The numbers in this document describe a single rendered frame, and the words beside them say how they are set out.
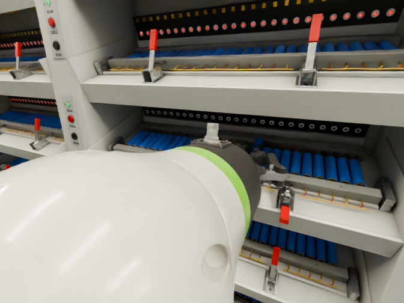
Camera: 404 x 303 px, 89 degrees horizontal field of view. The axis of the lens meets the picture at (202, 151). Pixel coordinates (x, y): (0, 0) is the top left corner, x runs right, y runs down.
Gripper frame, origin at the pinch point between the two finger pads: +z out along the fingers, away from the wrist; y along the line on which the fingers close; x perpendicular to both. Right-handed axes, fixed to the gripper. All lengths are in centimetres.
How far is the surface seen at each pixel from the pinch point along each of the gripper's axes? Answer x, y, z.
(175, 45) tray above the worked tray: -22.6, 23.3, 7.7
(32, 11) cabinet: -36, 82, 8
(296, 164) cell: 1.6, -8.1, 3.9
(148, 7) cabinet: -32.7, 32.9, 9.0
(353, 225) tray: 8.1, -17.2, -3.4
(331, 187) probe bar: 3.7, -13.9, -0.5
